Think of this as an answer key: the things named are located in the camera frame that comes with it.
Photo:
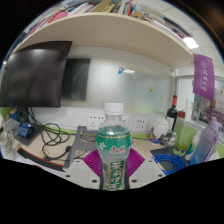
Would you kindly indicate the beige shelf with books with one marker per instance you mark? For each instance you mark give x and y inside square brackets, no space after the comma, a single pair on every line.
[110,31]

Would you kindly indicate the purple hanging banner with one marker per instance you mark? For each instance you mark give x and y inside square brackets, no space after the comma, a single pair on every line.
[203,76]

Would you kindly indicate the grey metal laptop stand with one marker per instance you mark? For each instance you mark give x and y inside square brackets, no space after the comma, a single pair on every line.
[78,141]

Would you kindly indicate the white wall socket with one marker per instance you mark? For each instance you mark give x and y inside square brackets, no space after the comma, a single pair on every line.
[96,121]
[125,121]
[140,124]

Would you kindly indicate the black computer monitor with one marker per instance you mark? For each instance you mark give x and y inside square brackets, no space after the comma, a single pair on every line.
[36,75]

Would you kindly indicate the purple translucent water bottle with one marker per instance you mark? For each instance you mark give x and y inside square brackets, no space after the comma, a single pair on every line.
[206,143]

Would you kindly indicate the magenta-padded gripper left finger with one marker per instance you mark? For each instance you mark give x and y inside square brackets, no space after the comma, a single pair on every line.
[78,171]

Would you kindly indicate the white ceramic jar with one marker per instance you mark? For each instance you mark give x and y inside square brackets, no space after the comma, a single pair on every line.
[160,128]

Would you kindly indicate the blue circuit board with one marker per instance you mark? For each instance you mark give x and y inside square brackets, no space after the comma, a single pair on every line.
[25,130]

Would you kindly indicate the ceiling light panel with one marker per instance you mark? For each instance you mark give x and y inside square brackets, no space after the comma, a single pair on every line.
[190,42]

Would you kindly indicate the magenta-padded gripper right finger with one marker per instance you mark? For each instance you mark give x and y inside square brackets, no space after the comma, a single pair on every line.
[148,171]

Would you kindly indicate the dark wine bottle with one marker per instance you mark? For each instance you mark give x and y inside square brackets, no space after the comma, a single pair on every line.
[172,111]

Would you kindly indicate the green-labelled clear drink bottle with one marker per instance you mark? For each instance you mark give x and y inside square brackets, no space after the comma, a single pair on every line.
[113,146]

